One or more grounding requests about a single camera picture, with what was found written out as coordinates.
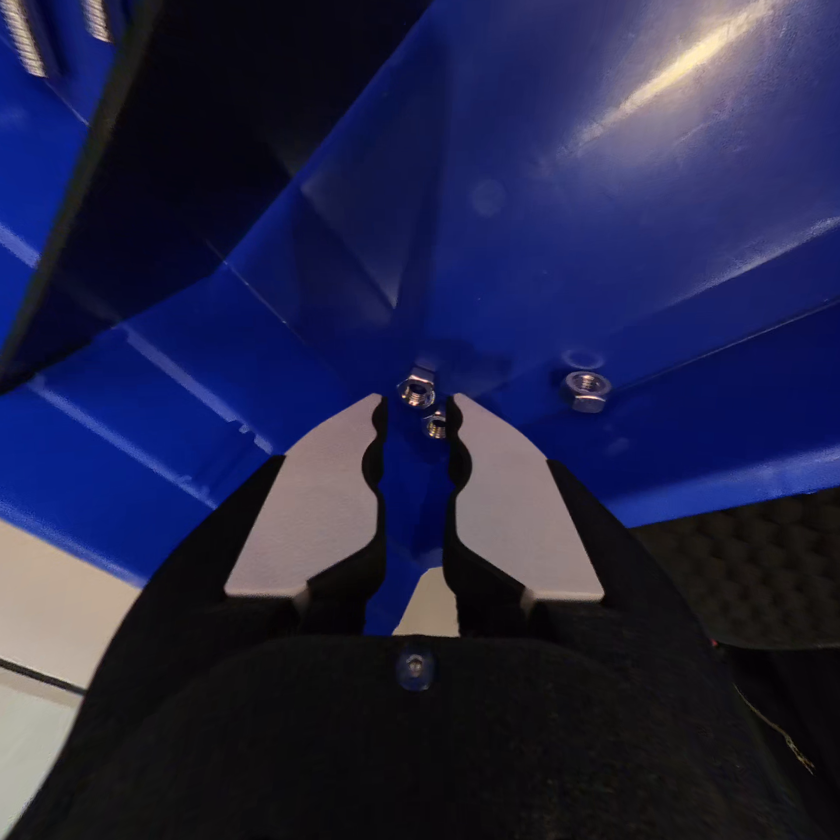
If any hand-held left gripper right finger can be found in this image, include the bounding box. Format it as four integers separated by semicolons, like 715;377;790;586
444;392;606;611

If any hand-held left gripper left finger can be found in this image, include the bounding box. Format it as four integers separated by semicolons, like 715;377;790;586
224;394;388;611

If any blue plastic bin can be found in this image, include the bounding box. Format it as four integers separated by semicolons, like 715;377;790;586
0;0;840;637

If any black bin divider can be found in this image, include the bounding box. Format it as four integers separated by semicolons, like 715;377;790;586
0;0;434;395

